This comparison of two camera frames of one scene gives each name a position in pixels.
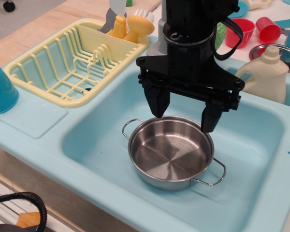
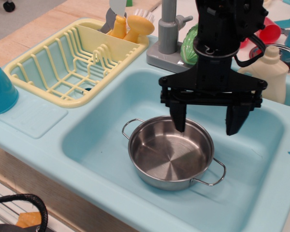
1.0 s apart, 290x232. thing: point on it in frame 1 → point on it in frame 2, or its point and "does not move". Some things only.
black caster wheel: (9, 7) does not move
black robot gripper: (190, 68) → (212, 81)
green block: (129, 3) does not move
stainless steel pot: (171, 152) does not move
